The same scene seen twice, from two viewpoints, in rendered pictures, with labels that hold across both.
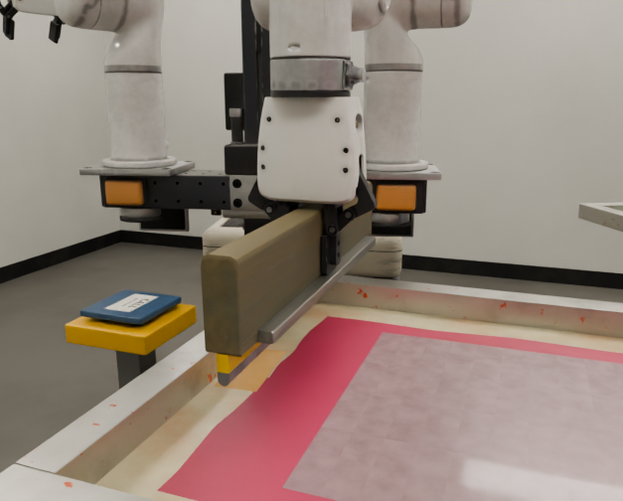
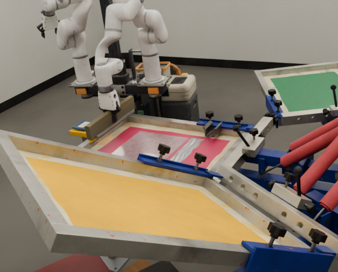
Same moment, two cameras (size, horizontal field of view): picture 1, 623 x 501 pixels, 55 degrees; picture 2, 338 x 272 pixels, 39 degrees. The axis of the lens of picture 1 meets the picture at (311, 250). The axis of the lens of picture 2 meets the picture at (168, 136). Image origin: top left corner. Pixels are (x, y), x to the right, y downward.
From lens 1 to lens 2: 1.92 m
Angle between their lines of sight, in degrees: 17
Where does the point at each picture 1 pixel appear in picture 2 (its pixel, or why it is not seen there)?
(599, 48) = not seen: outside the picture
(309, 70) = (103, 89)
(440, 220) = (283, 40)
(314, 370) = (118, 140)
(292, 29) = (99, 82)
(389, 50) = (145, 51)
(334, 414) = (117, 149)
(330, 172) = (110, 105)
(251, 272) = (92, 128)
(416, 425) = (130, 150)
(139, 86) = (81, 62)
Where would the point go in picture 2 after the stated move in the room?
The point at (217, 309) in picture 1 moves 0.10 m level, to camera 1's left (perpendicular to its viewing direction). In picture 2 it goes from (88, 133) to (68, 134)
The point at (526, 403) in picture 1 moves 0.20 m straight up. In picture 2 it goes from (154, 146) to (149, 109)
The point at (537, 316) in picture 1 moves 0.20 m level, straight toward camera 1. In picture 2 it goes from (177, 125) to (156, 142)
